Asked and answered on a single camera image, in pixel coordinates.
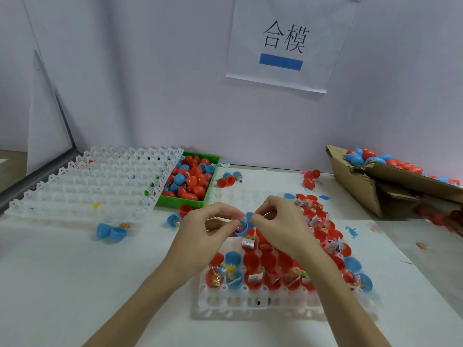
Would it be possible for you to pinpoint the person's right hand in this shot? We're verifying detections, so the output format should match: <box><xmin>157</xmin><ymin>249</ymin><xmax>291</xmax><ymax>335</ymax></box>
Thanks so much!
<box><xmin>249</xmin><ymin>196</ymin><xmax>335</xmax><ymax>275</ymax></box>

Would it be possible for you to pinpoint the clear triangular panel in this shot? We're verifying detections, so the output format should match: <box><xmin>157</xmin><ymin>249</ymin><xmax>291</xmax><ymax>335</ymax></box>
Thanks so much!
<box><xmin>27</xmin><ymin>50</ymin><xmax>75</xmax><ymax>176</ymax></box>

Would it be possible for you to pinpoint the person's left hand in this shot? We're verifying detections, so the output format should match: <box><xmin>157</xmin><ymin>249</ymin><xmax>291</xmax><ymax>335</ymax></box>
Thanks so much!
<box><xmin>158</xmin><ymin>202</ymin><xmax>247</xmax><ymax>290</ymax></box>

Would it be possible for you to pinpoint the pile of finished eggs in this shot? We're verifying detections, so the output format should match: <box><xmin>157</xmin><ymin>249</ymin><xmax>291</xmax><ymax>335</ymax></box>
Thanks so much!
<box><xmin>345</xmin><ymin>147</ymin><xmax>463</xmax><ymax>187</ymax></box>

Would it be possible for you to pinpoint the grey metal rail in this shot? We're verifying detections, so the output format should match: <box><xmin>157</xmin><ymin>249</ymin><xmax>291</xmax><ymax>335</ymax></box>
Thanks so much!
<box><xmin>0</xmin><ymin>148</ymin><xmax>81</xmax><ymax>213</ymax></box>

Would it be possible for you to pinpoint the small capsule cluster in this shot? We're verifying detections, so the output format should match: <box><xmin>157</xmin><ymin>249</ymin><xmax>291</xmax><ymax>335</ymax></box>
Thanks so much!
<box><xmin>216</xmin><ymin>170</ymin><xmax>244</xmax><ymax>188</ymax></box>

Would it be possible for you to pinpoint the person's left forearm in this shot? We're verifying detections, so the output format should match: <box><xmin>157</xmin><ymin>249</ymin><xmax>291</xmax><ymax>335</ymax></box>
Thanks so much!
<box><xmin>83</xmin><ymin>267</ymin><xmax>192</xmax><ymax>347</ymax></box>

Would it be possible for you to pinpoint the cardboard box of capsules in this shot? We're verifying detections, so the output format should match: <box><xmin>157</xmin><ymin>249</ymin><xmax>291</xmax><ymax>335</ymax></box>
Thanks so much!
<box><xmin>326</xmin><ymin>145</ymin><xmax>463</xmax><ymax>220</ymax></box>

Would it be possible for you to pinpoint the white paper sign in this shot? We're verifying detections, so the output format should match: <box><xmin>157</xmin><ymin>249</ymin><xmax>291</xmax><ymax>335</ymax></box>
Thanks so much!
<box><xmin>226</xmin><ymin>0</ymin><xmax>361</xmax><ymax>94</ymax></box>

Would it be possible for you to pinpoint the person's right forearm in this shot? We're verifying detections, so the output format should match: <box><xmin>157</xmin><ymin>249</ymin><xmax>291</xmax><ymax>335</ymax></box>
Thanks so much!
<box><xmin>304</xmin><ymin>255</ymin><xmax>392</xmax><ymax>347</ymax></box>

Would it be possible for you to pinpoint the clear plastic egg tray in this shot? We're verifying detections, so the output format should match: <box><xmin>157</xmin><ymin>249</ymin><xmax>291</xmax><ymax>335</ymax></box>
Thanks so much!
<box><xmin>6</xmin><ymin>146</ymin><xmax>185</xmax><ymax>221</ymax></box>
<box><xmin>194</xmin><ymin>191</ymin><xmax>381</xmax><ymax>321</ymax></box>

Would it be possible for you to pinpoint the green plastic tray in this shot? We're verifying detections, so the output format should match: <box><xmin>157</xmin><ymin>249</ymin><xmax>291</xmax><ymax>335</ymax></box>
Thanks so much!
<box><xmin>156</xmin><ymin>151</ymin><xmax>221</xmax><ymax>210</ymax></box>

